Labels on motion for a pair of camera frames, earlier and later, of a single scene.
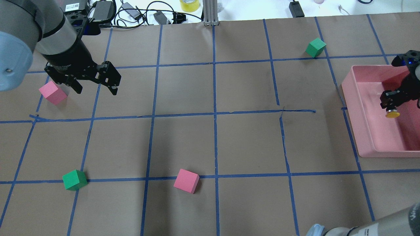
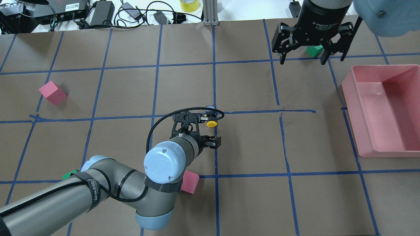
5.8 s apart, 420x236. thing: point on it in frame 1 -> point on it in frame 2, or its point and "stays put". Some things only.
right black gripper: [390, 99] -> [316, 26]
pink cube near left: [51, 92] stays put
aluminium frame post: [210, 12] stays put
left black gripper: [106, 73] -> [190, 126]
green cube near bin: [316, 48] stays put
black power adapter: [296, 9] stays put
